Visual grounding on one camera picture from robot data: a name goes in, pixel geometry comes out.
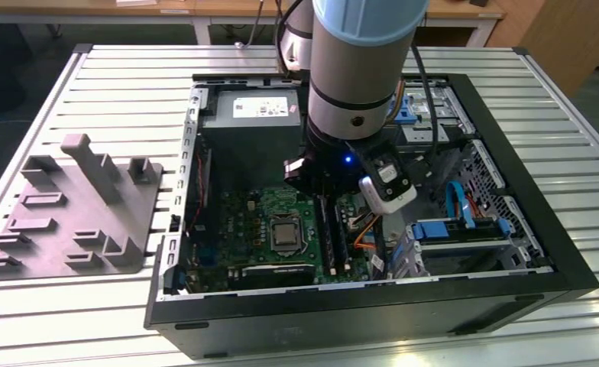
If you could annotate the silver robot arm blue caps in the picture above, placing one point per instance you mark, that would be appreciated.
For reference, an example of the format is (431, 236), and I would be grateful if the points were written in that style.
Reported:
(360, 57)

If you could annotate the dark RAM stick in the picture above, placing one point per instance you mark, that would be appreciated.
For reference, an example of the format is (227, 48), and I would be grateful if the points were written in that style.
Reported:
(343, 233)

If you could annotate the grey power supply unit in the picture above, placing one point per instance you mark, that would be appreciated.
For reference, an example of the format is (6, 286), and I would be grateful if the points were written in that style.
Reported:
(247, 153)

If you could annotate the silver CPU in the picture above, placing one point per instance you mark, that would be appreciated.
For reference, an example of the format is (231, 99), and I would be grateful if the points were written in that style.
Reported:
(284, 234)

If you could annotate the green motherboard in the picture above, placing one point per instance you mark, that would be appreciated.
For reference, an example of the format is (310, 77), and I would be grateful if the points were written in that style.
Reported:
(238, 206)

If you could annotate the silver drive cage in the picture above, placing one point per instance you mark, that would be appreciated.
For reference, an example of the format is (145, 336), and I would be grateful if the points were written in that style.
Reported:
(422, 134)

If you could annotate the blue drive latch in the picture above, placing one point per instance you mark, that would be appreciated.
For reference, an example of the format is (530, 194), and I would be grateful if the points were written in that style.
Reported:
(406, 114)

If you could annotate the hard disk in blue carrier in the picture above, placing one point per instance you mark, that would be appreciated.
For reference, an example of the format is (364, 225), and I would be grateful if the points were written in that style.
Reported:
(426, 231)

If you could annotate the black graphics card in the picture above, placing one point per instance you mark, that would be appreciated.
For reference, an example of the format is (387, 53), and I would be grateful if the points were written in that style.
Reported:
(278, 273)

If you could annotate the silver disk bay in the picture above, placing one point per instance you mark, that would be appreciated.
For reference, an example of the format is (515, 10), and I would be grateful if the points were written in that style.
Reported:
(482, 248)

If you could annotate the black open PC case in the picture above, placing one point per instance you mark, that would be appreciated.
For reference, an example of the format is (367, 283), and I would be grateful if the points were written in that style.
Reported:
(330, 325)

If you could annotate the grey parts rack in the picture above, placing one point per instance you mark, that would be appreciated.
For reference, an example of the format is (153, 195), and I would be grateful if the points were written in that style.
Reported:
(90, 214)

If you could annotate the wooden cabinet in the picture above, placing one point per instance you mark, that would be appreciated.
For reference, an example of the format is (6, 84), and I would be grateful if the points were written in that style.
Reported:
(559, 38)

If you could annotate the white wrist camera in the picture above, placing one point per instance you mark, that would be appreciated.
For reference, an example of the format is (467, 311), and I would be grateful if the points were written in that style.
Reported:
(395, 202)

